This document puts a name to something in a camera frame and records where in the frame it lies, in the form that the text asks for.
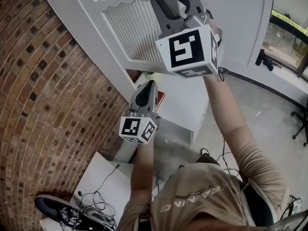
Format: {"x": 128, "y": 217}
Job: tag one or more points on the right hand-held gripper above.
{"x": 185, "y": 49}

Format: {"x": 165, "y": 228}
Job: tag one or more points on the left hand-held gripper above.
{"x": 131, "y": 129}

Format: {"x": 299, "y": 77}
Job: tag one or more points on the white cabinet door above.
{"x": 111, "y": 37}

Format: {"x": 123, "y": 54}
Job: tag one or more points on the person's left forearm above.
{"x": 143, "y": 172}

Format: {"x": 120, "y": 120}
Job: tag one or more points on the person's right forearm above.
{"x": 221, "y": 105}

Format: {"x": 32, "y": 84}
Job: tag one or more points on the white desk with hutch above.
{"x": 183, "y": 100}

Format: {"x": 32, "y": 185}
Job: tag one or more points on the red hardcover book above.
{"x": 160, "y": 97}

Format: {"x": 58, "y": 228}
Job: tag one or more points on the person's right black shoe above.
{"x": 207, "y": 159}

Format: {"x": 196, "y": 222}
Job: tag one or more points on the black framed glass window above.
{"x": 284, "y": 40}

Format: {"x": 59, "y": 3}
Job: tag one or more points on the person's beige shirt torso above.
{"x": 204, "y": 201}

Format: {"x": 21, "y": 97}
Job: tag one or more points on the black office chair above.
{"x": 303, "y": 124}

